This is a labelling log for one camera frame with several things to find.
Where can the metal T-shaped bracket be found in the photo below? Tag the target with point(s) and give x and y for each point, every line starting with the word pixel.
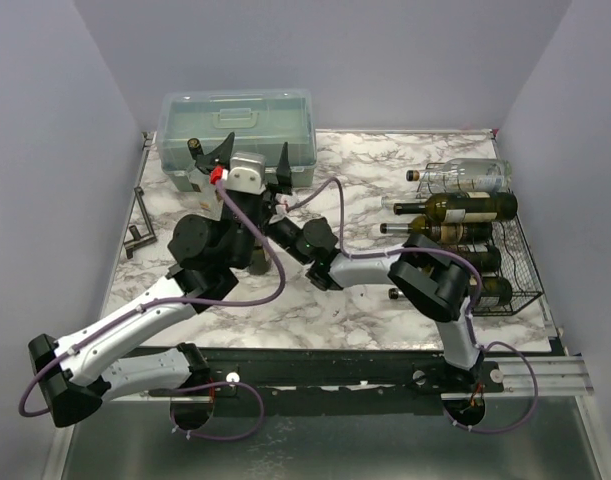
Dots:
pixel 139 235

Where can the dark capped bottle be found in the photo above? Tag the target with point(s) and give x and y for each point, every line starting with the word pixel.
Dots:
pixel 210 204

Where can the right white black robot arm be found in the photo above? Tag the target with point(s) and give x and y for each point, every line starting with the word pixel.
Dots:
pixel 440 284

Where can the dark bottle tan label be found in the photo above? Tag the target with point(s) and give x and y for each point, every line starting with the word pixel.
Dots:
pixel 485 258

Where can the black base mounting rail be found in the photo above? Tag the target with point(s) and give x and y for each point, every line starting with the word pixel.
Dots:
pixel 335 382

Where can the dark bottle beige label back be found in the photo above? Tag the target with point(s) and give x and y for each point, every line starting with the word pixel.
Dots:
pixel 463 207

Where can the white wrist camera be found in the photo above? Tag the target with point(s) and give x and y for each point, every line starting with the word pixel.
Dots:
pixel 281 205
pixel 245 173

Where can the translucent green plastic storage box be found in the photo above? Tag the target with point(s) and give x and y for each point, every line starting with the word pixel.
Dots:
pixel 261 120

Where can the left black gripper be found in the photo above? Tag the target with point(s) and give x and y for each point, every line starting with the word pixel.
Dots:
pixel 219 158

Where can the clear glass bottle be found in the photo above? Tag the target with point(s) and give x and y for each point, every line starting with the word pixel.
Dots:
pixel 463 175

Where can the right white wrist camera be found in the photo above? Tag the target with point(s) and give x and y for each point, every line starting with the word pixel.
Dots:
pixel 281 205

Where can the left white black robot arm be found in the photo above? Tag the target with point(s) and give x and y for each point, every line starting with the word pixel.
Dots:
pixel 77 373

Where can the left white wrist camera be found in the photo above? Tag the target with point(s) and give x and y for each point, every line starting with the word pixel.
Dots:
pixel 245 173

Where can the black wire wine rack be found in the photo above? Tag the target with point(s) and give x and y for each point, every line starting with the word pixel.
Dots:
pixel 517 265

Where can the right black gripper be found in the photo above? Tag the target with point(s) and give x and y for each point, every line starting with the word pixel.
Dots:
pixel 278 228

